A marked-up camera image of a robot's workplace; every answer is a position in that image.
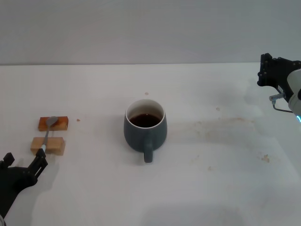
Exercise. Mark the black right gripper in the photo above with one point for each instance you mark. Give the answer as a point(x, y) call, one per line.
point(283, 78)

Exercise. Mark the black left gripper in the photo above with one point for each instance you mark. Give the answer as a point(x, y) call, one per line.
point(14, 181)

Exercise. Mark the grey ceramic cup with coffee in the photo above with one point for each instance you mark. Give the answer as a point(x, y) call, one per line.
point(138, 139)

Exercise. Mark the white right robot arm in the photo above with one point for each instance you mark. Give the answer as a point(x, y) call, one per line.
point(295, 103)

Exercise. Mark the light wooden block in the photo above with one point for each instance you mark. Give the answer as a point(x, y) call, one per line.
point(55, 144)

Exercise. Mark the orange-brown wooden block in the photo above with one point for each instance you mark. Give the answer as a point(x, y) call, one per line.
point(62, 124)

